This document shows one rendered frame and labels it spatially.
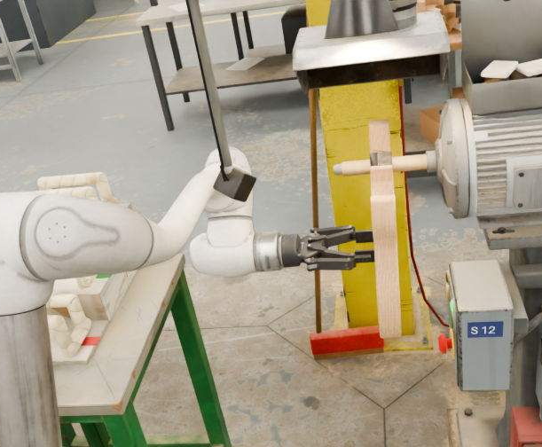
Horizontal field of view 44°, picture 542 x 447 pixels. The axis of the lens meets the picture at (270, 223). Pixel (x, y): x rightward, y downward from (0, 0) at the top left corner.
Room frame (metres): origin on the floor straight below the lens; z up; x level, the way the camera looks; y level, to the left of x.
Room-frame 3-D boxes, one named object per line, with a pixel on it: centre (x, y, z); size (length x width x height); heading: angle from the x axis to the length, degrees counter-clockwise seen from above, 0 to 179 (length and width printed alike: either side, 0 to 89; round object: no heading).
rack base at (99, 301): (1.46, 0.55, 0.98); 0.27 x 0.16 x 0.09; 78
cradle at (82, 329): (1.28, 0.50, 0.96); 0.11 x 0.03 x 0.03; 168
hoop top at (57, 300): (1.34, 0.58, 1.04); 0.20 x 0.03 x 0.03; 77
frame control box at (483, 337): (1.00, -0.44, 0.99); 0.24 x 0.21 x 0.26; 78
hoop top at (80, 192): (1.57, 0.52, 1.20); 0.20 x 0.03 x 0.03; 77
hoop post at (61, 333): (1.24, 0.52, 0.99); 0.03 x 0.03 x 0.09
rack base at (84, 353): (1.31, 0.59, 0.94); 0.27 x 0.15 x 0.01; 78
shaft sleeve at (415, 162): (1.29, -0.27, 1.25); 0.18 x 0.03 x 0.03; 78
